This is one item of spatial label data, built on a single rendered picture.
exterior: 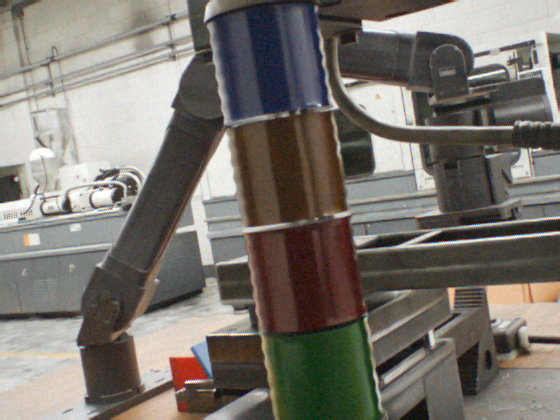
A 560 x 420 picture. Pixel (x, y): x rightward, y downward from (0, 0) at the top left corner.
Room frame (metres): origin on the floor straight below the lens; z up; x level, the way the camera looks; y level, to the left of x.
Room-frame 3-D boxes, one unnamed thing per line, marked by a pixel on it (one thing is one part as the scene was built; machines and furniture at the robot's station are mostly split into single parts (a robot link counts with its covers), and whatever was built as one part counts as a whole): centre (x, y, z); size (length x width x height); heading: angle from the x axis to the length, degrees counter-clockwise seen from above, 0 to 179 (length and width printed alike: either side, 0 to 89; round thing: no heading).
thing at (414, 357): (0.55, -0.07, 0.98); 0.07 x 0.01 x 0.03; 146
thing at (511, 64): (5.15, -1.27, 1.21); 0.86 x 0.10 x 0.79; 53
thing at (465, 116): (0.88, -0.21, 1.14); 0.07 x 0.06 x 0.07; 84
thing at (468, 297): (0.77, -0.16, 0.95); 0.06 x 0.03 x 0.09; 146
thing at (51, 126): (8.50, 2.12, 1.60); 2.54 x 0.84 x 1.26; 53
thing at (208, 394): (0.59, 0.07, 0.98); 0.07 x 0.02 x 0.01; 56
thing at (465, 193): (0.88, -0.20, 1.08); 0.10 x 0.07 x 0.07; 56
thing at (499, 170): (0.92, -0.23, 1.08); 0.11 x 0.07 x 0.06; 146
